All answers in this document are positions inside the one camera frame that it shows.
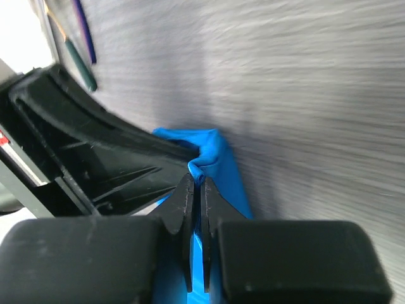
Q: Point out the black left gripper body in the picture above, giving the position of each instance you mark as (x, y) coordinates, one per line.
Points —
(44, 169)

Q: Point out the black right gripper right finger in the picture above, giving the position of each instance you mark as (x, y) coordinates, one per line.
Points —
(286, 261)

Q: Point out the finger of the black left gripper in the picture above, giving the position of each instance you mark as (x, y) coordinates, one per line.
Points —
(129, 168)

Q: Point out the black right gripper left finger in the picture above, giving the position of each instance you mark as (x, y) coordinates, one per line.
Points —
(115, 259)

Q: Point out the blue cloth napkin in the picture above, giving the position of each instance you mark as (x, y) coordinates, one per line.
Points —
(215, 160)

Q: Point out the white folded cloth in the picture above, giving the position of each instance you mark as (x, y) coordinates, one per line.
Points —
(23, 42)

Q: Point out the purple plastic knife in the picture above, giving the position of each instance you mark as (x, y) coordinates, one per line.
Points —
(82, 20)

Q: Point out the green handled gold fork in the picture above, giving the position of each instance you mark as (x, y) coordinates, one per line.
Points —
(85, 73)

